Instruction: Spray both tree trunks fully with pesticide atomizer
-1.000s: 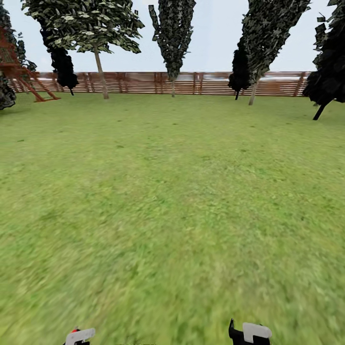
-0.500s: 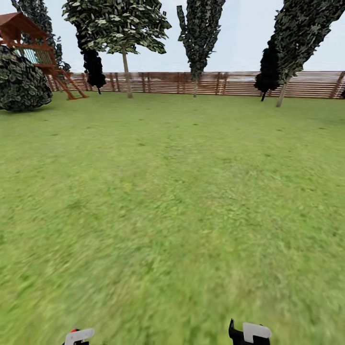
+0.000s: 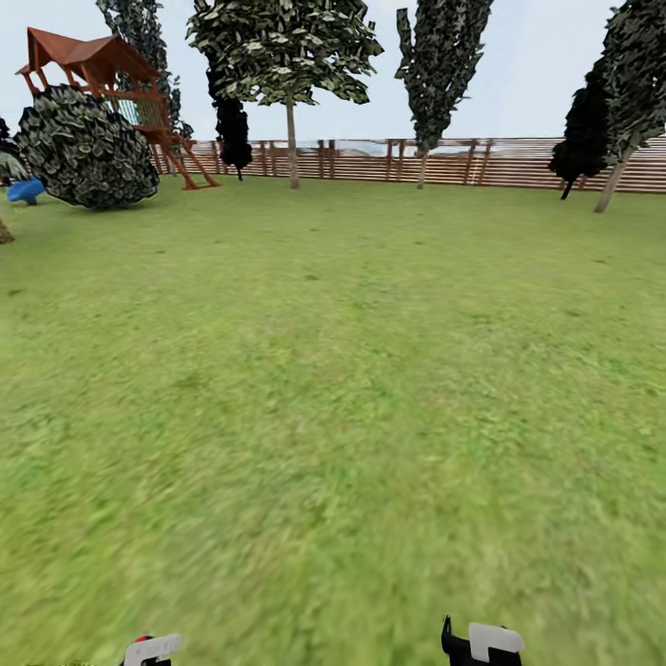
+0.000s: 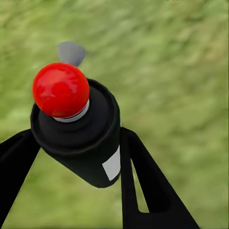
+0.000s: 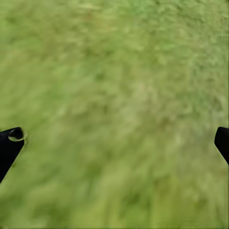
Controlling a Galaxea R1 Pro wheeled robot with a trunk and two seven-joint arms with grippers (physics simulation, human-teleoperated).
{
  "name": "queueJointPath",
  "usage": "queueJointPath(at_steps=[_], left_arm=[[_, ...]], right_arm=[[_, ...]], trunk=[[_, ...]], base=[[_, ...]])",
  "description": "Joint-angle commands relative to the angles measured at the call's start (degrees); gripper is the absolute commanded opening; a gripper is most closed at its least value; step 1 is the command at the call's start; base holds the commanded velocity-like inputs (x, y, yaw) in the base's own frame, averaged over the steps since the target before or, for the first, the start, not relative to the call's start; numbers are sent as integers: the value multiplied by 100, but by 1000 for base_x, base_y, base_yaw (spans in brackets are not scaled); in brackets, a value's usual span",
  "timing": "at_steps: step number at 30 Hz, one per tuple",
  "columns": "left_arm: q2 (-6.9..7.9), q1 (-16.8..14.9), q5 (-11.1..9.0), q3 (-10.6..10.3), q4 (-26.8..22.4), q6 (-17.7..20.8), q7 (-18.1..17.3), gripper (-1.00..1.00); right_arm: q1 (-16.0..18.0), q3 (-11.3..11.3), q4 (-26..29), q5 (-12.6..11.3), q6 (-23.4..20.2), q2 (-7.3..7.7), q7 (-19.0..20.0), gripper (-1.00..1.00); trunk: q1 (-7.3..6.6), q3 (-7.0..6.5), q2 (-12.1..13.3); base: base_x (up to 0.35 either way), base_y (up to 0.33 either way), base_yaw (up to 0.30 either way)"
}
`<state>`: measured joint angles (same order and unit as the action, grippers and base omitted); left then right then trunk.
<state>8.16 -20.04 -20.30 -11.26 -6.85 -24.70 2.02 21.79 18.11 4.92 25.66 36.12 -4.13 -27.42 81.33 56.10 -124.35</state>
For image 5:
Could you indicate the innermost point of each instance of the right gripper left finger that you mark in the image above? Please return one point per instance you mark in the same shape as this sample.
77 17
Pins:
11 143

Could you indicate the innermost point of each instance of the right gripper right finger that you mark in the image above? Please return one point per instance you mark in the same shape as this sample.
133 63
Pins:
222 142

